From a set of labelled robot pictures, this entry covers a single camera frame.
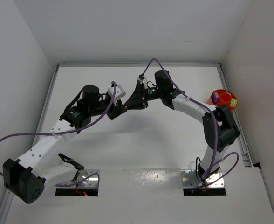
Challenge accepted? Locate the purple lego brick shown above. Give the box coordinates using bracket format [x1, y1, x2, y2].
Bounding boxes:
[211, 92, 219, 105]

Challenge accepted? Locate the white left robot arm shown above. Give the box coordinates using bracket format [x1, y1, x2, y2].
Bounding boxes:
[2, 83, 127, 204]

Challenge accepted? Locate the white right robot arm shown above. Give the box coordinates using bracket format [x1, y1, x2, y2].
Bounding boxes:
[124, 70, 240, 180]

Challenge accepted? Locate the orange round sorting container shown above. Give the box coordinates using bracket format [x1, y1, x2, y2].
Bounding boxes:
[207, 89, 238, 111]

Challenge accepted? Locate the lime green lego in container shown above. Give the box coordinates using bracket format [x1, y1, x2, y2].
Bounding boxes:
[230, 99, 238, 108]

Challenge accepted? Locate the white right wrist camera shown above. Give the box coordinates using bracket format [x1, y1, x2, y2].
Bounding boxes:
[137, 74, 148, 89]

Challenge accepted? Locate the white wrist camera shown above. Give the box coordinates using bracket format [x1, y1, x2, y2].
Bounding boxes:
[108, 85, 126, 100]
[137, 74, 148, 89]

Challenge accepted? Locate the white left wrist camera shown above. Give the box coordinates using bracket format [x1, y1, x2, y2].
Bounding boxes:
[108, 85, 126, 100]

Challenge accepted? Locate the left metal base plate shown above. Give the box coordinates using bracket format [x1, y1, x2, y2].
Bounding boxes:
[55, 169, 100, 188]

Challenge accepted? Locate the metal base plate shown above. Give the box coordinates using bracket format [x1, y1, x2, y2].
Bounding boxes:
[55, 169, 100, 188]
[181, 169, 225, 189]

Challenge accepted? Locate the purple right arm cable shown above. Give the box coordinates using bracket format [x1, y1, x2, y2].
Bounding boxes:
[139, 58, 240, 190]

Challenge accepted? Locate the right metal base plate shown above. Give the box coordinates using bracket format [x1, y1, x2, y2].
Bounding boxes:
[181, 169, 225, 189]

